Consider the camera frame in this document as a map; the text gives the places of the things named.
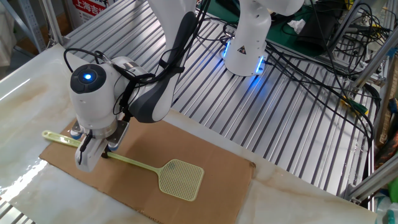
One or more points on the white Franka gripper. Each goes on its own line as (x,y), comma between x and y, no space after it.
(88,157)

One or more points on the yellow-green plastic flyswatter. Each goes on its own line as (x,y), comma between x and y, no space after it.
(183,180)

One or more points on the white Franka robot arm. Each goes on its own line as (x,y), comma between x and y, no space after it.
(93,105)

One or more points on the brown cardboard sheet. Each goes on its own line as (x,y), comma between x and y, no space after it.
(217,174)

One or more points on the white box red print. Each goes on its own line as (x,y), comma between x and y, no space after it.
(90,7)

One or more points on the grey perforated shelf upright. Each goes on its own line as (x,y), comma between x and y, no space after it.
(31,25)

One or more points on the green mat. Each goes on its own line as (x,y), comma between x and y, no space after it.
(280,34)

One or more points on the crumpled white paper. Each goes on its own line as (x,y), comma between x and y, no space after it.
(297,25)

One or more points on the black bag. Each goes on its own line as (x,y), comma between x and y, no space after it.
(317,31)

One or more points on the green yellow connector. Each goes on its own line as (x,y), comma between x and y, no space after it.
(357,106)

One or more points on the white plastic container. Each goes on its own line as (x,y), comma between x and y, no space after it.
(385,211)

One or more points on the green plastic item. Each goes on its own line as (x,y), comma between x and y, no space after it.
(393,188)

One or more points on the silver wrist camera blue ends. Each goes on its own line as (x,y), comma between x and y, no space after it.
(118,135)

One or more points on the aluminium frame post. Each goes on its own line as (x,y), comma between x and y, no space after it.
(51,25)
(376,62)
(373,183)

